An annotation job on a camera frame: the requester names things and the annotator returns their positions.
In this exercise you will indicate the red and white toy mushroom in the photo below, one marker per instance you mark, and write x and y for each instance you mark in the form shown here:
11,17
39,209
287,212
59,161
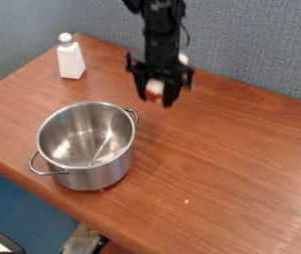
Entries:
156,85

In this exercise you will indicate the grey table leg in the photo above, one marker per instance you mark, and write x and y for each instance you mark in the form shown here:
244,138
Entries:
86,241

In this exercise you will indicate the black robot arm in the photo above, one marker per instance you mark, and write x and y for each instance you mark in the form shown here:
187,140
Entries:
162,18

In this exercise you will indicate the white salt shaker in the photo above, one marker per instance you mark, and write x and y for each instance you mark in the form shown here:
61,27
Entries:
71,64

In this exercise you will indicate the stainless steel pot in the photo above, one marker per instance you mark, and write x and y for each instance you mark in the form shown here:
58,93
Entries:
85,142

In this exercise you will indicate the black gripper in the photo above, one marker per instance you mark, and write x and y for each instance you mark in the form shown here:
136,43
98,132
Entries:
160,65

